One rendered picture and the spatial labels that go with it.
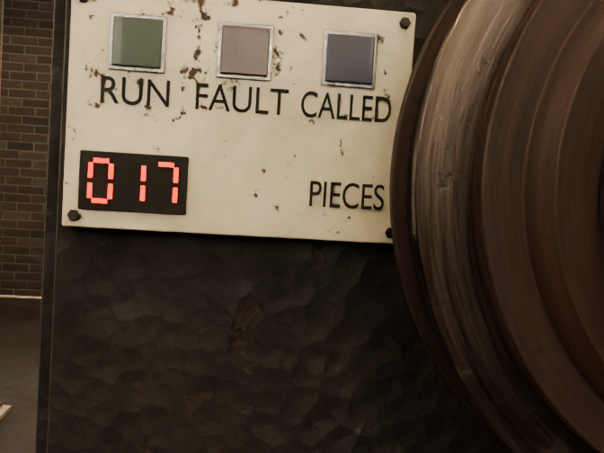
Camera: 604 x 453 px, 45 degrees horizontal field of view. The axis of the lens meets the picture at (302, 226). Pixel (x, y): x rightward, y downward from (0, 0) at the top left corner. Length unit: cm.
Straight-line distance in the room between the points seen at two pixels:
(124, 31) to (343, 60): 16
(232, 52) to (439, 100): 18
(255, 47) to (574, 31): 23
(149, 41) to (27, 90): 625
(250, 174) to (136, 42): 13
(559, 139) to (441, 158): 7
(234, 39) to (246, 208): 13
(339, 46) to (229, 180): 13
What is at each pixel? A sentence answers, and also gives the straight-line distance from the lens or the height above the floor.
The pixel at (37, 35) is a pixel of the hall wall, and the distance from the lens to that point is 686.
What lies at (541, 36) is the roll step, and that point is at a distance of 46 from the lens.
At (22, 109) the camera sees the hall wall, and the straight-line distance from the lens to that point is 681.
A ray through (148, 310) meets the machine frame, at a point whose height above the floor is 100.
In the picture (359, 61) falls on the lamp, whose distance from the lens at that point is 57.
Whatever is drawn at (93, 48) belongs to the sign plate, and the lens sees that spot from 58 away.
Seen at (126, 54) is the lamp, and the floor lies 119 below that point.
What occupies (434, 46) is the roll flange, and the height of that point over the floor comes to 120.
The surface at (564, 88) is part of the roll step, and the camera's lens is 44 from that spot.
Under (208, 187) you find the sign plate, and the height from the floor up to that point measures 110.
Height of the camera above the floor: 110
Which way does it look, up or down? 3 degrees down
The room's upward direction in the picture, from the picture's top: 3 degrees clockwise
